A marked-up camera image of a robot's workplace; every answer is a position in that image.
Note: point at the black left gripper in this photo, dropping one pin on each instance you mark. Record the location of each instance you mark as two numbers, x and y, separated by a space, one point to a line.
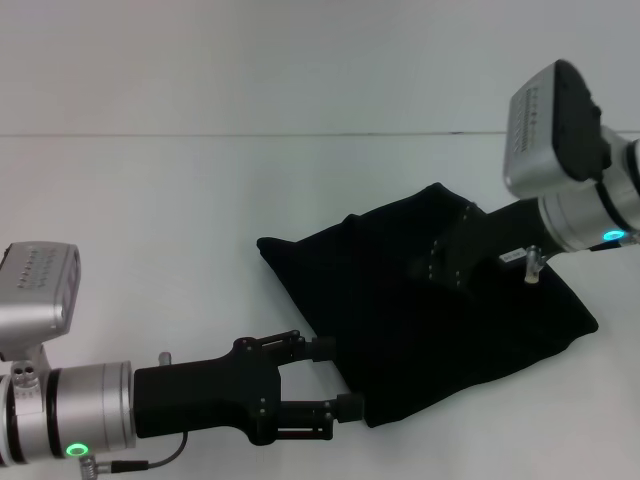
200 400

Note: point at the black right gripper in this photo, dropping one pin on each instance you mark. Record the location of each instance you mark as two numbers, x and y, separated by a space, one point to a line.
490 240

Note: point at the black t-shirt with beige print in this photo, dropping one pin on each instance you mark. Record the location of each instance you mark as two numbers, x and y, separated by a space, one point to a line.
400 325

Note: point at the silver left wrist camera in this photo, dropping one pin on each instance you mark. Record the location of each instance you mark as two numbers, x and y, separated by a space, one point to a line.
35 290

